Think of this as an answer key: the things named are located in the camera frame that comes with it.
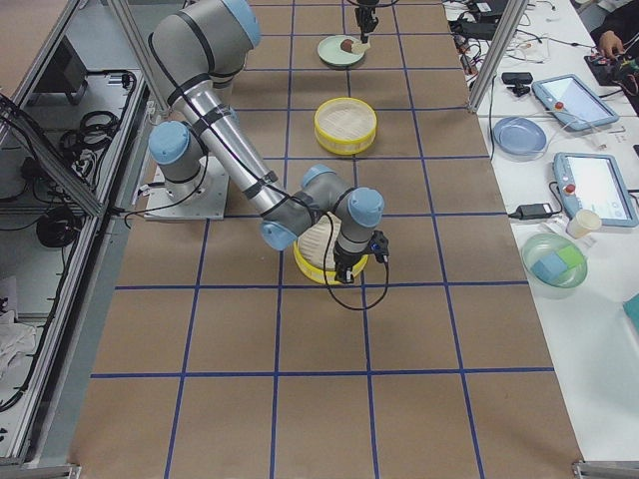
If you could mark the beige bun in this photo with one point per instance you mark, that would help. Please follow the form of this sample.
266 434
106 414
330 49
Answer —
359 47

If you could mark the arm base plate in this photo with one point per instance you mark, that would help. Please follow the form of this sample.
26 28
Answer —
203 198

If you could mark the paper cup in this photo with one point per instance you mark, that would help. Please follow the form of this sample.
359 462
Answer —
583 223

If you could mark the black power adapter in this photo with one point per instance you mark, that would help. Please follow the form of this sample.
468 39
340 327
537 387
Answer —
537 211

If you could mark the blue plate on desk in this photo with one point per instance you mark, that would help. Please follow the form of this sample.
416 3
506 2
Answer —
519 137

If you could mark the aluminium frame post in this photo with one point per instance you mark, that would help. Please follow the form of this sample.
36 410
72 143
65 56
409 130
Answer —
513 13

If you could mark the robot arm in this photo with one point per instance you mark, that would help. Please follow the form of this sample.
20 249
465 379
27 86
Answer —
196 52

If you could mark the black webcam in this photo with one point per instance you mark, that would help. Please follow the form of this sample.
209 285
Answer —
517 82

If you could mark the person hand at desk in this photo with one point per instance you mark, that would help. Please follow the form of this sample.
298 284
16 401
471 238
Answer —
610 44

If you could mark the green bowl with sponges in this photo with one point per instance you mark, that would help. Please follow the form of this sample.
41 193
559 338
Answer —
556 265

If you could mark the brown bun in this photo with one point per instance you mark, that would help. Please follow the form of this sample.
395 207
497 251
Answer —
346 45

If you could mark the teach pendant tablet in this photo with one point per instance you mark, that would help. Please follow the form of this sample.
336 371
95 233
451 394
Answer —
572 103
594 182

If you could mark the teach pendant tablet upper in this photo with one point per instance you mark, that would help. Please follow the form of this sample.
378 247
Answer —
572 103

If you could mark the yellow steamer basket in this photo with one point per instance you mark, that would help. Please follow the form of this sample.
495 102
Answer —
313 250
345 126

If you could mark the mint green plate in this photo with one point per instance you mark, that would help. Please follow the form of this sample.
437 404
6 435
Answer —
330 52

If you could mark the teach pendant tablet lower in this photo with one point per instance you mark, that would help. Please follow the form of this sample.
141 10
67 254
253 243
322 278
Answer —
594 182

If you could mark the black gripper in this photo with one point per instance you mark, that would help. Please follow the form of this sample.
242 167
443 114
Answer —
344 262
364 13

